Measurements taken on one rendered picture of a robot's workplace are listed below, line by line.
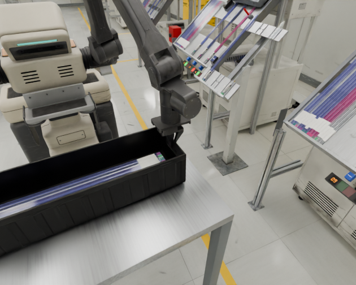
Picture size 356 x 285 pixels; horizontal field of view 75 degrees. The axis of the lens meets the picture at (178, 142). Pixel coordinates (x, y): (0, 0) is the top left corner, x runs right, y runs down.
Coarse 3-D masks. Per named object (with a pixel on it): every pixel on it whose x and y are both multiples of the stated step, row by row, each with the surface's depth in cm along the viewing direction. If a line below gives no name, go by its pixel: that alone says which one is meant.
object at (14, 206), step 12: (156, 156) 75; (120, 168) 71; (132, 168) 71; (84, 180) 67; (96, 180) 67; (48, 192) 64; (60, 192) 64; (72, 192) 64; (12, 204) 61; (24, 204) 61; (36, 204) 60; (0, 216) 58
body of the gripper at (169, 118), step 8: (160, 112) 65; (168, 112) 63; (176, 112) 64; (152, 120) 67; (160, 120) 67; (168, 120) 65; (176, 120) 65; (184, 120) 67; (160, 128) 64; (168, 128) 65
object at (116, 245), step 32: (160, 192) 70; (192, 192) 70; (96, 224) 62; (128, 224) 62; (160, 224) 62; (192, 224) 62; (224, 224) 65; (0, 256) 55; (32, 256) 55; (64, 256) 55; (96, 256) 55; (128, 256) 55; (160, 256) 57
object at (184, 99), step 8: (152, 72) 55; (152, 80) 58; (168, 80) 59; (176, 80) 59; (160, 88) 58; (168, 88) 56; (176, 88) 56; (184, 88) 56; (176, 96) 56; (184, 96) 54; (192, 96) 54; (176, 104) 57; (184, 104) 55; (192, 104) 56; (200, 104) 57; (184, 112) 55; (192, 112) 57
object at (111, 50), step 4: (108, 40) 85; (112, 40) 85; (104, 44) 84; (108, 44) 85; (112, 44) 85; (104, 48) 84; (108, 48) 85; (112, 48) 86; (116, 48) 86; (108, 52) 85; (112, 52) 86; (116, 52) 87; (108, 56) 86; (112, 56) 88; (116, 56) 90
